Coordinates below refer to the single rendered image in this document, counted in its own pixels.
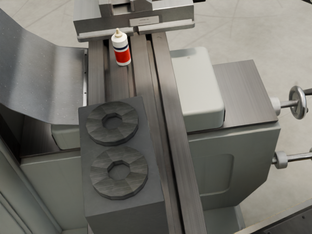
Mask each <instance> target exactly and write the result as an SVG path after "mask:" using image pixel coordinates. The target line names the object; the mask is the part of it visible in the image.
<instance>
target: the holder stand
mask: <svg viewBox="0 0 312 234"><path fill-rule="evenodd" d="M78 121H79V136H80V151H81V167H82V182H83V197H84V216H85V218H86V220H87V222H88V224H89V226H90V227H91V229H92V231H93V233H94V234H169V225H168V218H167V211H166V204H165V199H164V194H163V189H162V184H161V178H160V173H159V169H158V166H157V162H156V156H155V152H154V147H153V143H152V139H151V134H150V127H149V122H148V120H147V115H146V111H145V107H144V102H143V97H142V96H136V97H130V98H125V99H120V100H115V101H110V102H105V103H100V104H93V105H88V106H83V107H79V108H78Z"/></svg>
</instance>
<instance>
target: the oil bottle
mask: <svg viewBox="0 0 312 234"><path fill-rule="evenodd" d="M111 39H112V43H113V48H114V53H115V57H116V61H117V64H118V65H122V66H124V65H128V64H129V63H130V62H131V58H130V50H129V45H128V40H127V35H126V34H125V33H122V32H121V31H119V29H118V28H117V29H116V32H115V34H114V35H113V36H112V37H111Z"/></svg>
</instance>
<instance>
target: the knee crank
mask: <svg viewBox="0 0 312 234"><path fill-rule="evenodd" d="M308 159H311V161H312V147H311V148H310V150H309V152H307V153H300V154H294V155H286V154H285V152H284V151H276V152H274V156H273V160H272V165H273V164H274V165H275V167H276V168H277V169H284V168H287V165H288V162H295V161H302V160H308Z"/></svg>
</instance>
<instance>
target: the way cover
mask: <svg viewBox="0 0 312 234"><path fill-rule="evenodd" d="M84 49H85V50H84ZM21 64H22V65H21ZM68 74H69V75H68ZM51 75H52V76H51ZM17 83H18V84H17ZM64 92H65V93H64ZM21 97H22V98H21ZM46 100H47V102H46ZM0 103H1V104H2V105H4V106H5V107H7V108H9V109H11V110H13V111H16V112H19V113H21V114H24V115H27V116H29V117H32V118H35V119H37V120H40V121H43V122H45V123H48V124H53V125H79V121H78V108H79V107H83V106H88V48H82V47H67V46H58V45H56V44H54V43H52V42H50V41H48V40H46V39H44V38H42V37H40V36H38V35H36V34H34V33H32V32H30V31H28V30H26V29H24V28H23V27H22V26H21V25H19V24H18V23H17V22H16V21H15V20H14V19H12V18H11V17H10V16H9V15H8V14H7V13H6V12H4V11H3V10H2V9H1V8H0ZM66 115H67V116H66Z"/></svg>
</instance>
